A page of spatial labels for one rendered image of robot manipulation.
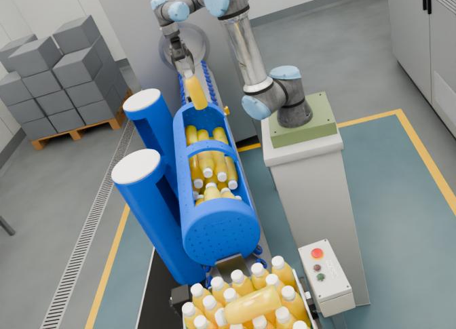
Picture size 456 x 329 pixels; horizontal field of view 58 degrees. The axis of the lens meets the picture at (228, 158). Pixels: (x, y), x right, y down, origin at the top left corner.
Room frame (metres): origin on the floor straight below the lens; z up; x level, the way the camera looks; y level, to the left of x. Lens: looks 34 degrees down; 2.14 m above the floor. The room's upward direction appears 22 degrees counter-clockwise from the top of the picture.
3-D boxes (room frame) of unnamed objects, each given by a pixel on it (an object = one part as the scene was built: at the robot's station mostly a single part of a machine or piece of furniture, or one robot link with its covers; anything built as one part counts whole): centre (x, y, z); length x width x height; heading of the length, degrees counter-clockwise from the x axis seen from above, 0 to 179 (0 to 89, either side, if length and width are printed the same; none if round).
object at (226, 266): (1.02, 0.13, 0.99); 0.10 x 0.02 x 0.12; 87
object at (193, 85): (1.83, 0.03, 1.33); 0.07 x 0.07 x 0.19
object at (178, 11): (1.77, -0.04, 1.72); 0.11 x 0.11 x 0.08; 29
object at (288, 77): (1.46, -0.32, 1.38); 0.13 x 0.12 x 0.14; 119
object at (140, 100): (2.69, 0.41, 1.03); 0.28 x 0.28 x 0.01
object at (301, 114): (1.46, -0.33, 1.26); 0.15 x 0.15 x 0.10
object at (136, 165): (1.88, 0.47, 1.03); 0.28 x 0.28 x 0.01
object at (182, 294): (0.98, 0.33, 0.95); 0.10 x 0.07 x 0.10; 87
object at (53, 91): (5.14, 1.57, 0.59); 1.20 x 0.80 x 1.19; 76
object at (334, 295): (0.79, -0.15, 1.05); 0.20 x 0.10 x 0.10; 177
